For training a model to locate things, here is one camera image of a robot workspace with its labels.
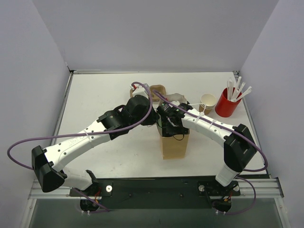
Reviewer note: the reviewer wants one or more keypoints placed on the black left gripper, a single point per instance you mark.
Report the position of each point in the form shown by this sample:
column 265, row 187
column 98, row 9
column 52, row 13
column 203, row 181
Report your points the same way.
column 151, row 117

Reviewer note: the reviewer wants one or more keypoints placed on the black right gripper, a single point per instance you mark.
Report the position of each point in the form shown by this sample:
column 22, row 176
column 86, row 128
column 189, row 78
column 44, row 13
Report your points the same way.
column 173, row 127

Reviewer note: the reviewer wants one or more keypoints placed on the brown paper takeout bag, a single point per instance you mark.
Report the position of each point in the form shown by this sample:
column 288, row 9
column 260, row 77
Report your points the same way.
column 174, row 147

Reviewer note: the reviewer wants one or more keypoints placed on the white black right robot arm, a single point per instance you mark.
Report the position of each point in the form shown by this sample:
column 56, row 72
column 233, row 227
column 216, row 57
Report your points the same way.
column 236, row 141

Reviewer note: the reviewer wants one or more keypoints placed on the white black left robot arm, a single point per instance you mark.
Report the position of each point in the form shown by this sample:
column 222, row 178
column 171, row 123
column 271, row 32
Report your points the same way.
column 49, row 164

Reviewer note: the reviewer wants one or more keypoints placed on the brown pulp cup carrier stack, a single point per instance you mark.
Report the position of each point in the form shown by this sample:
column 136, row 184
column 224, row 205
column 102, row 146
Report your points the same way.
column 159, row 88

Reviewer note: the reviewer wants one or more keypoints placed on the brown paper cup stack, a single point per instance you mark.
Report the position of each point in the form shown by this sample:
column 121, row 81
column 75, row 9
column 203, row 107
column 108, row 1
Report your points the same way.
column 207, row 103

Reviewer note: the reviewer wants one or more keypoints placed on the red ribbed straw cup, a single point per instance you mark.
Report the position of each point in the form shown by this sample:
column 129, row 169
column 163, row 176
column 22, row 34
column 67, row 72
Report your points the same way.
column 225, row 107

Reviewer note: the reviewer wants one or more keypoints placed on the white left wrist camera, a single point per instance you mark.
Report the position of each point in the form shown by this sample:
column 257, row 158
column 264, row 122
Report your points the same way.
column 138, row 90

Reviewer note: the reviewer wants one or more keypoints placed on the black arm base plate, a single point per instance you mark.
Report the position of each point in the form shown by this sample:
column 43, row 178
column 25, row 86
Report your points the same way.
column 154, row 200

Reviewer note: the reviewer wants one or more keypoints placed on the aluminium front rail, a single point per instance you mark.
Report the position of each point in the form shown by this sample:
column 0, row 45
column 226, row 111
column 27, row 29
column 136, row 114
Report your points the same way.
column 261, row 188

